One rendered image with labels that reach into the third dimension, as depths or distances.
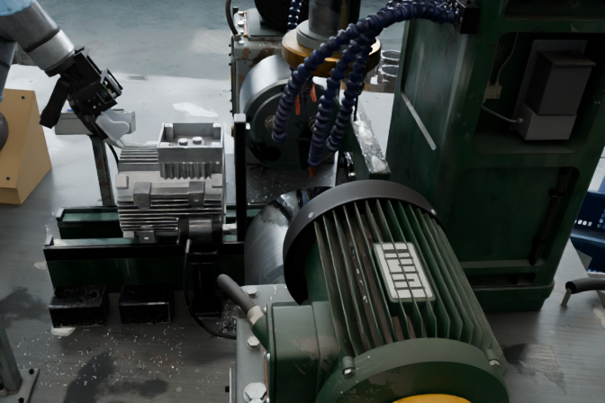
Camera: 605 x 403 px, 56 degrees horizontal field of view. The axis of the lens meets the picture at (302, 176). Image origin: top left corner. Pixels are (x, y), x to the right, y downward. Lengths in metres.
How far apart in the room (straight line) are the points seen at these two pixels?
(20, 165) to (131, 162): 0.51
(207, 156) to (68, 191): 0.63
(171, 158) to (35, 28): 0.32
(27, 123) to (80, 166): 0.21
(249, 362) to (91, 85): 0.66
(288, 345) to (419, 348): 0.11
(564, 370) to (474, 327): 0.78
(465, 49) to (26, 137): 1.12
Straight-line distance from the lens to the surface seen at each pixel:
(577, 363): 1.29
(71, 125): 1.41
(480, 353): 0.48
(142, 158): 1.14
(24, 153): 1.62
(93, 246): 1.22
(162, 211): 1.12
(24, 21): 1.12
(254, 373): 0.67
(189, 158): 1.10
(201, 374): 1.13
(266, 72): 1.39
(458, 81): 0.96
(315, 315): 0.52
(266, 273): 0.83
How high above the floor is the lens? 1.69
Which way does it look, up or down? 33 degrees down
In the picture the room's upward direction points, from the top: 3 degrees clockwise
